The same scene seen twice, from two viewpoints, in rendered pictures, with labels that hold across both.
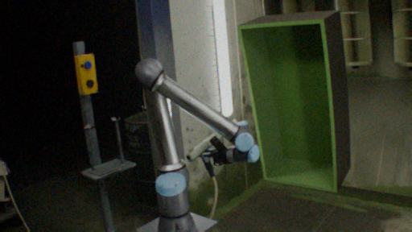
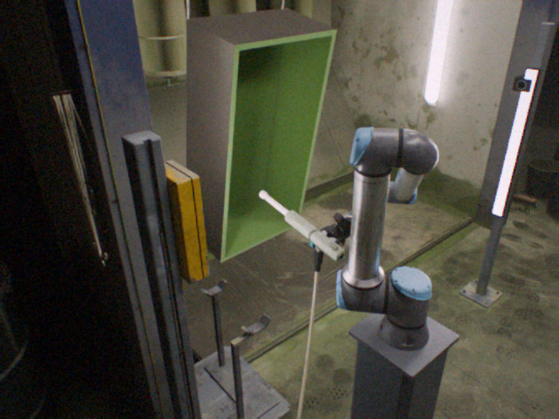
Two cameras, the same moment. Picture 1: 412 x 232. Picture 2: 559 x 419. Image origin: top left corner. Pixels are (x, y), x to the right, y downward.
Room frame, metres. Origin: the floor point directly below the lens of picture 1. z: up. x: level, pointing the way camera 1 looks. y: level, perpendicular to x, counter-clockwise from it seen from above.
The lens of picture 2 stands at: (1.82, 1.62, 1.95)
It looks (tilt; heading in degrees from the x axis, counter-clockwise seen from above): 29 degrees down; 279
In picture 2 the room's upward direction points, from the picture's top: 1 degrees counter-clockwise
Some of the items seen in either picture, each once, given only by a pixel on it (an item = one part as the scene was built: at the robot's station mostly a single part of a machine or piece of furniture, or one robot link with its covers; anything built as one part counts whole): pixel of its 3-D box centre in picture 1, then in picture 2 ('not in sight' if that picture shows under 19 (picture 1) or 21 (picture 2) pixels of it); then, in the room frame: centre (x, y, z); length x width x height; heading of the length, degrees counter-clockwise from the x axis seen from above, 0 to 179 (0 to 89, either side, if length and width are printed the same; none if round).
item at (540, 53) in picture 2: not in sight; (508, 179); (0.93, -0.90, 0.82); 0.05 x 0.05 x 1.64; 49
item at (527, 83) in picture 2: not in sight; (524, 84); (0.97, -0.89, 1.35); 0.09 x 0.07 x 0.07; 139
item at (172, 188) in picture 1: (172, 192); (407, 295); (1.58, 0.22, 0.83); 0.17 x 0.15 x 0.18; 178
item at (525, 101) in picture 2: not in sight; (513, 147); (0.95, -0.87, 1.02); 0.06 x 0.02 x 0.83; 139
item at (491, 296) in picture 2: not in sight; (480, 293); (0.93, -0.90, 0.01); 0.20 x 0.20 x 0.01; 49
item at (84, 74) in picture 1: (86, 74); (180, 223); (2.19, 0.77, 1.42); 0.12 x 0.06 x 0.26; 139
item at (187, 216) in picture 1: (175, 217); (404, 322); (1.57, 0.22, 0.69); 0.19 x 0.19 x 0.10
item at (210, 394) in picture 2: (108, 168); (229, 394); (2.14, 0.71, 0.78); 0.31 x 0.23 x 0.01; 139
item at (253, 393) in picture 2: (105, 145); (230, 350); (2.12, 0.69, 0.95); 0.26 x 0.15 x 0.32; 139
